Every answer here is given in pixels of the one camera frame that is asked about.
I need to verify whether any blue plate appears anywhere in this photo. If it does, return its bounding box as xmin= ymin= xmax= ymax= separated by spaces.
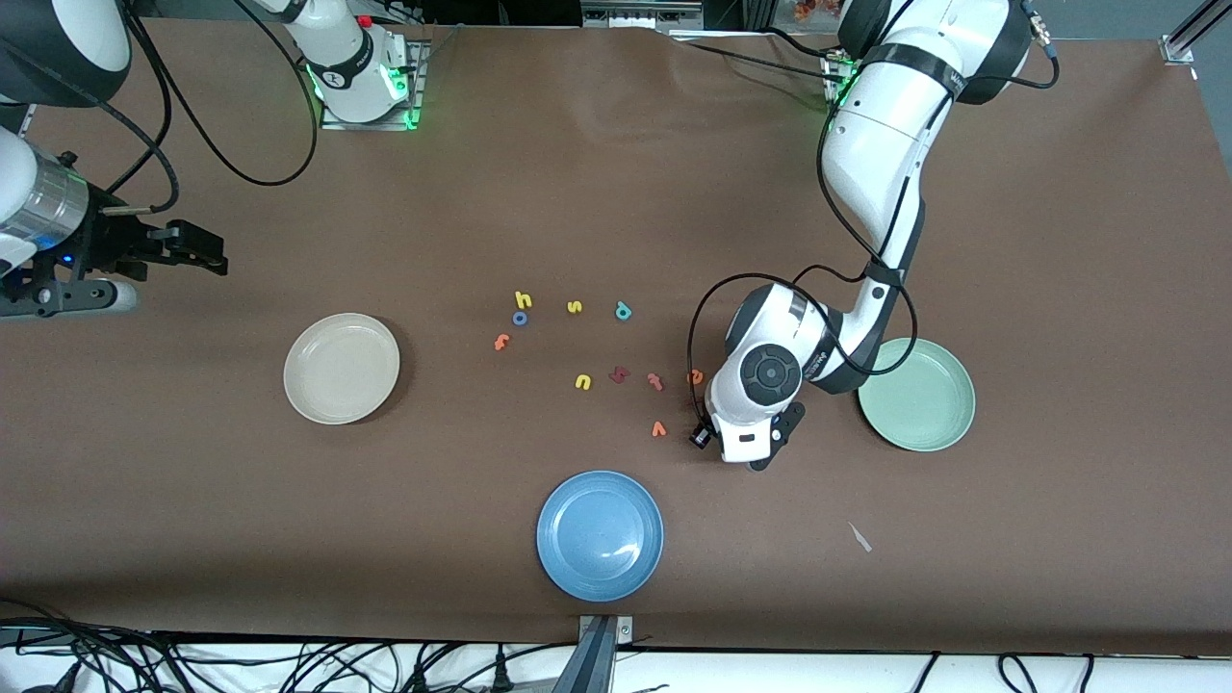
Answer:
xmin=536 ymin=470 xmax=665 ymax=603

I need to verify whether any beige brown plate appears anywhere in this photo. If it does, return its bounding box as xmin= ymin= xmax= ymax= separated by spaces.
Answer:
xmin=283 ymin=313 xmax=401 ymax=425

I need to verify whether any green plate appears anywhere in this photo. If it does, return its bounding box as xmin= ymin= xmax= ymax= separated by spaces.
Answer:
xmin=857 ymin=337 xmax=977 ymax=453

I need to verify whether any brown table cover sheet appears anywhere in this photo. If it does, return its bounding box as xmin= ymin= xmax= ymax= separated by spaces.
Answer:
xmin=0 ymin=19 xmax=1232 ymax=655

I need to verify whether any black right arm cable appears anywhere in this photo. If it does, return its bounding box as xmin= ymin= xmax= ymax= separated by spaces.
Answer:
xmin=96 ymin=0 xmax=320 ymax=215

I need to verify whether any metal table edge bracket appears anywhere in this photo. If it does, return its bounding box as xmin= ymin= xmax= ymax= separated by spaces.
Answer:
xmin=577 ymin=614 xmax=636 ymax=644

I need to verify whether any dark grey camera pole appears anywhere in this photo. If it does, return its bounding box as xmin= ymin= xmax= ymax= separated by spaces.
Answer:
xmin=551 ymin=616 xmax=619 ymax=693

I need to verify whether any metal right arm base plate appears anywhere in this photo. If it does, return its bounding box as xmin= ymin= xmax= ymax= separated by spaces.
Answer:
xmin=320 ymin=38 xmax=426 ymax=132

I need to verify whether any black cable to arm base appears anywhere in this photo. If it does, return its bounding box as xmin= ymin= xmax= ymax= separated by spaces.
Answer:
xmin=765 ymin=27 xmax=843 ymax=59
xmin=674 ymin=37 xmax=834 ymax=80

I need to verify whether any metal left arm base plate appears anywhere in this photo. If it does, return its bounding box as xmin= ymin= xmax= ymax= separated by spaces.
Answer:
xmin=821 ymin=50 xmax=860 ymax=109

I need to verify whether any aluminium frame profile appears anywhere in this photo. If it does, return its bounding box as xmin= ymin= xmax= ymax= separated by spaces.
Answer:
xmin=1160 ymin=0 xmax=1232 ymax=66

